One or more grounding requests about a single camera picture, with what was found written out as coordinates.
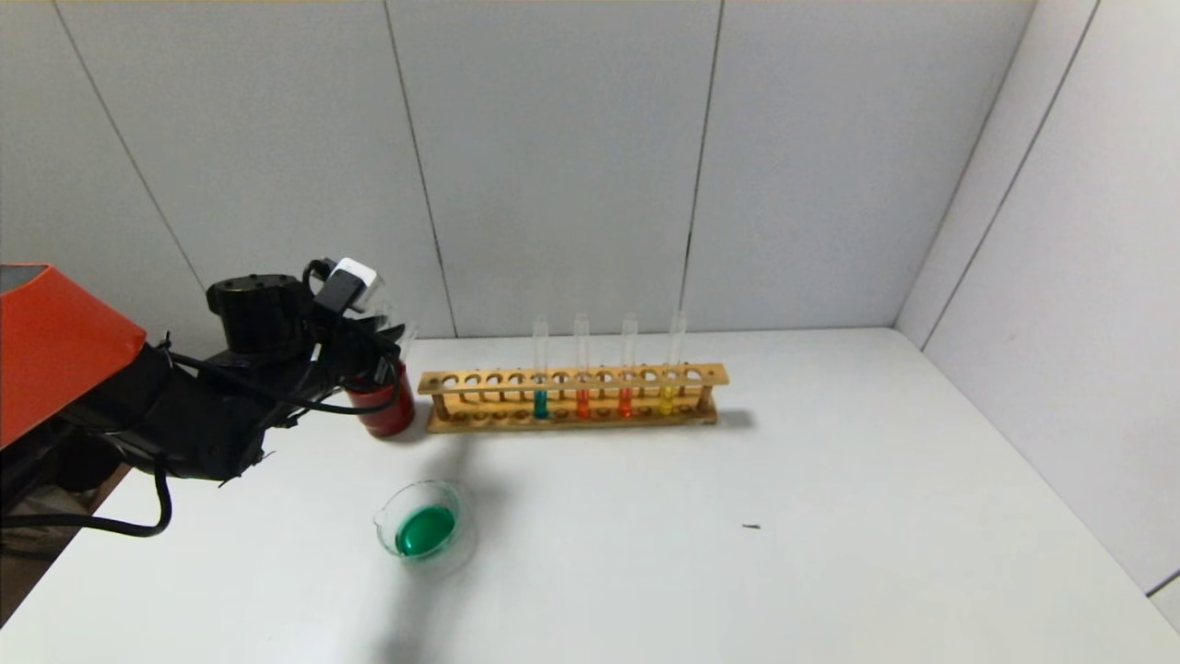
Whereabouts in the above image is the small glass beaker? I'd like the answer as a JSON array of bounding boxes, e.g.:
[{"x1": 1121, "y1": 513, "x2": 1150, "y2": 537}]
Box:
[{"x1": 373, "y1": 480, "x2": 477, "y2": 567}]

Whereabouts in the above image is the black background equipment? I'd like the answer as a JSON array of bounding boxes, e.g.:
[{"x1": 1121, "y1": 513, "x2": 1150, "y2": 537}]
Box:
[{"x1": 0, "y1": 443, "x2": 130, "y2": 556}]

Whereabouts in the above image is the test tube with teal pigment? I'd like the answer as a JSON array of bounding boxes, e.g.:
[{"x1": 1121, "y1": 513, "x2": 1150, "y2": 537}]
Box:
[{"x1": 532, "y1": 314, "x2": 551, "y2": 421}]

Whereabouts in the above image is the test tube with orange pigment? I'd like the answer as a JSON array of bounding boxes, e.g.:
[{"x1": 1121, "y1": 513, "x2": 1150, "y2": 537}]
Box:
[
  {"x1": 619, "y1": 311, "x2": 642, "y2": 418},
  {"x1": 573, "y1": 312, "x2": 593, "y2": 419}
]

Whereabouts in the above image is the red cup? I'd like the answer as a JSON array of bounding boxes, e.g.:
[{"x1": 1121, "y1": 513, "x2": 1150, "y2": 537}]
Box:
[{"x1": 346, "y1": 362, "x2": 418, "y2": 440}]

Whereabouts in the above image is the black loose cable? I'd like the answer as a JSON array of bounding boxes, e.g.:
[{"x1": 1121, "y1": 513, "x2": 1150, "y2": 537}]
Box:
[{"x1": 0, "y1": 466, "x2": 174, "y2": 540}]

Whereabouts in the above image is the orange robot shell panel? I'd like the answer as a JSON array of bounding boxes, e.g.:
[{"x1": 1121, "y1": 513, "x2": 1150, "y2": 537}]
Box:
[{"x1": 0, "y1": 265, "x2": 148, "y2": 450}]

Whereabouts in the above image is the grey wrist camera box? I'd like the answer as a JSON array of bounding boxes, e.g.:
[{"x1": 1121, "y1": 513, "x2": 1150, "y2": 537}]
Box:
[{"x1": 312, "y1": 258, "x2": 384, "y2": 316}]

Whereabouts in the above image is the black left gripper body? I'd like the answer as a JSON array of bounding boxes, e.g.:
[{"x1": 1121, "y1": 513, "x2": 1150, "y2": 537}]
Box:
[{"x1": 331, "y1": 318, "x2": 402, "y2": 385}]

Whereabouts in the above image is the wooden test tube rack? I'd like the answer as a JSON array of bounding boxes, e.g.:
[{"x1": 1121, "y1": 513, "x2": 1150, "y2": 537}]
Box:
[{"x1": 419, "y1": 363, "x2": 729, "y2": 434}]

